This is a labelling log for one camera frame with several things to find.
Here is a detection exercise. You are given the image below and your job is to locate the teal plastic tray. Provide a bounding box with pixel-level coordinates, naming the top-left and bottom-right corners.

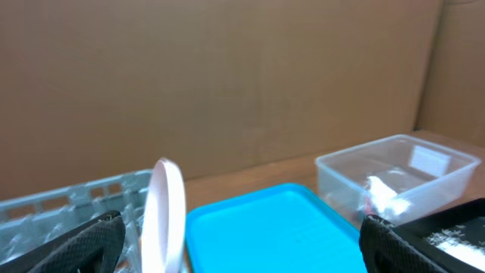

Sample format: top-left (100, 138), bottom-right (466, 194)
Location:
top-left (186, 184), bottom-right (366, 273)

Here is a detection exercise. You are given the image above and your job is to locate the grey plastic dish rack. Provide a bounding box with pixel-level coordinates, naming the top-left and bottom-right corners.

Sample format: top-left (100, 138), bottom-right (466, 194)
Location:
top-left (1, 169), bottom-right (152, 272)

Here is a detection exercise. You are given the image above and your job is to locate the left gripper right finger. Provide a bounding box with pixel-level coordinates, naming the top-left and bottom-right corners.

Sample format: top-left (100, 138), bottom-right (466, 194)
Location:
top-left (359, 215), bottom-right (449, 273)

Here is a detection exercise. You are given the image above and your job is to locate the clear plastic waste bin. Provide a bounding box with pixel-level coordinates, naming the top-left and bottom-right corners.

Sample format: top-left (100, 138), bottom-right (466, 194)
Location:
top-left (315, 134), bottom-right (482, 227)

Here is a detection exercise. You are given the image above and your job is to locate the white tissue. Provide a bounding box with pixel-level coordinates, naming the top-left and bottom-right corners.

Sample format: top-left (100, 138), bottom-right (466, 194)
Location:
top-left (367, 175), bottom-right (411, 218)

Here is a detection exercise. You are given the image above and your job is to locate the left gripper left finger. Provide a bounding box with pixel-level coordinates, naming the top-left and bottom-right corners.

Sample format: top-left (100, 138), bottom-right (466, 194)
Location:
top-left (1, 210), bottom-right (126, 273)

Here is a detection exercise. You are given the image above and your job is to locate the pile of rice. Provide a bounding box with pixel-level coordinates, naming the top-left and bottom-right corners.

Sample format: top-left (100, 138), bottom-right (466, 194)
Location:
top-left (425, 224), bottom-right (484, 271)

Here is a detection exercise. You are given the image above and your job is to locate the large white plate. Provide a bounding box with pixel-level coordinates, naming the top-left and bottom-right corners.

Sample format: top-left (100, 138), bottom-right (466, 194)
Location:
top-left (141, 158), bottom-right (186, 273)

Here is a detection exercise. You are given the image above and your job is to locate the black food waste tray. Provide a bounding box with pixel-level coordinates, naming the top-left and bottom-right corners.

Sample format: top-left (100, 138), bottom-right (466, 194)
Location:
top-left (394, 198), bottom-right (484, 273)

